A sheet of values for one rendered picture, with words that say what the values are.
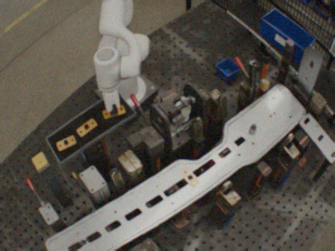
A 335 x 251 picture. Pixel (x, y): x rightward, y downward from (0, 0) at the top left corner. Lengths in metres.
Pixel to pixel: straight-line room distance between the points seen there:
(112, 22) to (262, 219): 1.15
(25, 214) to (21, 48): 2.12
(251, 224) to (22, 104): 2.14
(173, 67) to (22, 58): 1.76
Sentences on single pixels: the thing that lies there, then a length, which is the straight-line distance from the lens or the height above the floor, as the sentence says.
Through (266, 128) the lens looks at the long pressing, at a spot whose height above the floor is 1.00.
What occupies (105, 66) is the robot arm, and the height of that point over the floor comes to 1.49.
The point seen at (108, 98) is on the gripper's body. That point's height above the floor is 1.32.
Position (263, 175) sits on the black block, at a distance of 1.72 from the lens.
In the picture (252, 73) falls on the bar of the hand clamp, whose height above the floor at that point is 1.17.
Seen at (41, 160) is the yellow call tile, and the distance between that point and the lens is 1.59.
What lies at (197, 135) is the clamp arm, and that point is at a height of 1.02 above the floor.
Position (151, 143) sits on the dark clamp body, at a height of 1.08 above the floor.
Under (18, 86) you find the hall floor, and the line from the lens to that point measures 3.44.
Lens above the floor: 2.51
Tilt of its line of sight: 58 degrees down
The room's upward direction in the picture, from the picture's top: straight up
